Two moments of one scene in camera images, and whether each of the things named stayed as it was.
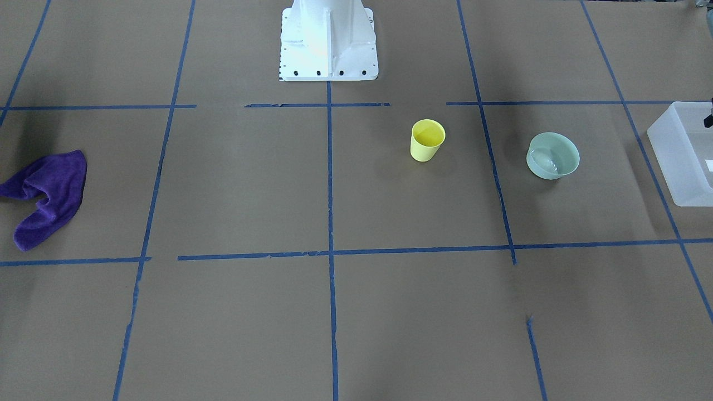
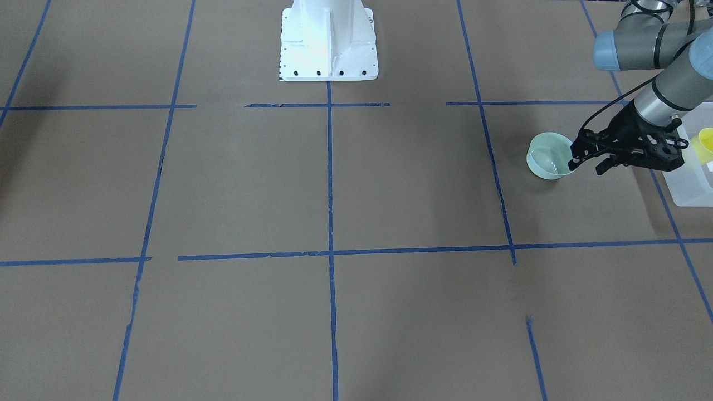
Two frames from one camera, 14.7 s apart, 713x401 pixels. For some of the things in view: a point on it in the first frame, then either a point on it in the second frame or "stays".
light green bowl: (552, 155) stays
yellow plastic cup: (426, 136) to (703, 145)
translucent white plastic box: (683, 147) stays
